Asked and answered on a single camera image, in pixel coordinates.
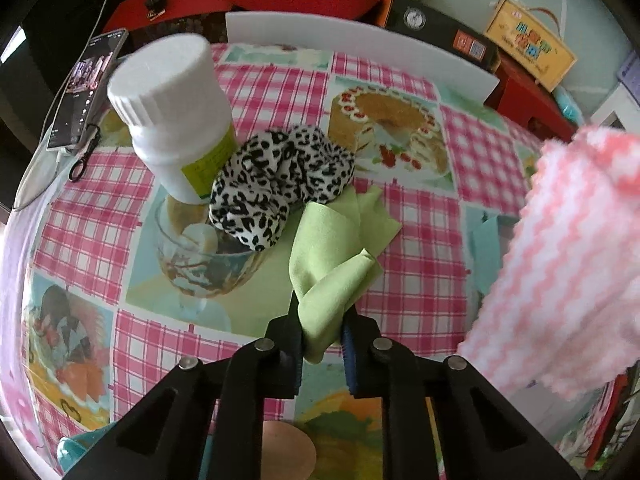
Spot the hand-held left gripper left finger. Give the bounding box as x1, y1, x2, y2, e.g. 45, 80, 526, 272
62, 292, 307, 480

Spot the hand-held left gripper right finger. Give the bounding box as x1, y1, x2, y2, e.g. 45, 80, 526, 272
341, 306, 582, 480

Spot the light green cloth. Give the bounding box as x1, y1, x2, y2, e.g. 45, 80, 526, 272
288, 185, 402, 366

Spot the pink white fuzzy towel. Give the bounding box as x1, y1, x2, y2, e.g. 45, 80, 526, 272
457, 124, 640, 402

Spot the teal wet wipes pack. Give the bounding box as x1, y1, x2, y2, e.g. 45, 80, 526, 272
56, 424, 118, 478

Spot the pink checked tablecloth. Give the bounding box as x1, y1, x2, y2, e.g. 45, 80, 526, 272
0, 42, 640, 480

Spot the leopard print scrunchie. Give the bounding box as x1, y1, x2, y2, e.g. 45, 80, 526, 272
208, 124, 357, 252

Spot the white plastic bottle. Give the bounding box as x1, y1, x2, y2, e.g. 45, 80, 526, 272
107, 33, 240, 206

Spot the dark red box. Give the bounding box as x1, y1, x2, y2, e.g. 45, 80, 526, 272
487, 52, 577, 142

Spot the white curved board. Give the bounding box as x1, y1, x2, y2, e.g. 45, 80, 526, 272
225, 11, 501, 106

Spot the light blue packet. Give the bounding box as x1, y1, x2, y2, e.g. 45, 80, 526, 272
551, 84, 587, 127

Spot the smartphone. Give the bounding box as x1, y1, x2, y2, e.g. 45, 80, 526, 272
47, 28, 130, 152

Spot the black box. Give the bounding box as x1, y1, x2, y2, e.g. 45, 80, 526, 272
384, 0, 502, 74

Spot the yellow wooden box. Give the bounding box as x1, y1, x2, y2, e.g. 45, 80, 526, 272
483, 0, 578, 93

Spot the black plug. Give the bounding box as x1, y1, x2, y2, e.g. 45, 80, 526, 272
144, 0, 172, 22

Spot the white cable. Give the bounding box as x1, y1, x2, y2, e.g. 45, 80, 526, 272
41, 0, 122, 137

